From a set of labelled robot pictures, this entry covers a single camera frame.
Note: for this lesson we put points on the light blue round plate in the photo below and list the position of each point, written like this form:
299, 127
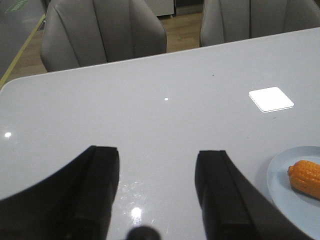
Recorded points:
301, 209

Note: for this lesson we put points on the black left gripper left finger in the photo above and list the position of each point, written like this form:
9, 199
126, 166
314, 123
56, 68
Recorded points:
74, 203

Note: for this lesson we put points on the grey upholstered chair right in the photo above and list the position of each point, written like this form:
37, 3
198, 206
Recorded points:
225, 21

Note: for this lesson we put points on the orange corn cob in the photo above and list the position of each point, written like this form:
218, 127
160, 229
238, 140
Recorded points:
304, 176

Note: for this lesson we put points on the white refrigerator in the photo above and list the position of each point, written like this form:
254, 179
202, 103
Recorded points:
161, 7

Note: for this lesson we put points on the grey upholstered chair left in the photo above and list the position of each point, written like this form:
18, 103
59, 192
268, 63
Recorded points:
80, 33

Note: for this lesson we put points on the grey upholstered chair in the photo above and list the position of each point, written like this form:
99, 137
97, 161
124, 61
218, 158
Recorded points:
80, 33
225, 21

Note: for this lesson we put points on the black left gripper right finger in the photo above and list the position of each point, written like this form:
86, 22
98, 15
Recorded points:
232, 208

